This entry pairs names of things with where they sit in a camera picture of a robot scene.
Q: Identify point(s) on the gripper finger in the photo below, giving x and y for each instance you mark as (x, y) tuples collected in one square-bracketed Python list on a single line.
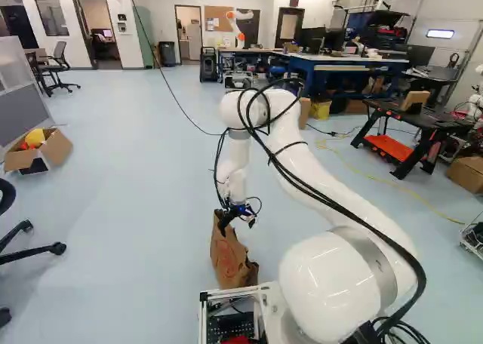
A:
[(225, 223), (251, 221)]

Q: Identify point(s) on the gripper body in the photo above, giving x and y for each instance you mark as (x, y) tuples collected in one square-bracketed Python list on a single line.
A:
[(238, 209)]

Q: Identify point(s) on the brown paper grocery bag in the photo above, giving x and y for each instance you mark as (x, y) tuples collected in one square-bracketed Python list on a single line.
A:
[(226, 257)]

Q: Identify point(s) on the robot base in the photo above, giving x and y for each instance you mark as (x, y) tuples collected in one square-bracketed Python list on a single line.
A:
[(234, 314)]

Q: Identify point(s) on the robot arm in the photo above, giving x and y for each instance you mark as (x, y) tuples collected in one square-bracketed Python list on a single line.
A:
[(317, 193)]

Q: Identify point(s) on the blue workbench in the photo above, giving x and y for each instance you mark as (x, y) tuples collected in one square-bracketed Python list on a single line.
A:
[(339, 70)]

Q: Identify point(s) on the black folding workbench orange tray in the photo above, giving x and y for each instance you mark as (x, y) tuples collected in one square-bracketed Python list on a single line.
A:
[(407, 148)]

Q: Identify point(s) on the open cardboard box with toys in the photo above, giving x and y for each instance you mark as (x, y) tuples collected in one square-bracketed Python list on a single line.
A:
[(53, 148)]

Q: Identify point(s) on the black office chair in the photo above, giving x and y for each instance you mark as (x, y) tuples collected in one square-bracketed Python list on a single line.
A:
[(15, 251)]

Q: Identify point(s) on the closed cardboard box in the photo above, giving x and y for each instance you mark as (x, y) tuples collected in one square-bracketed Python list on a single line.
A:
[(468, 172)]

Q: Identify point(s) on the grey mesh office chair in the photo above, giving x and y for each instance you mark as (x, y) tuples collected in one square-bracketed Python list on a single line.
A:
[(56, 66)]

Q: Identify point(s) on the grey partition panel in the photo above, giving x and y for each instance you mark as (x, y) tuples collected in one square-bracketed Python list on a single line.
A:
[(20, 110)]

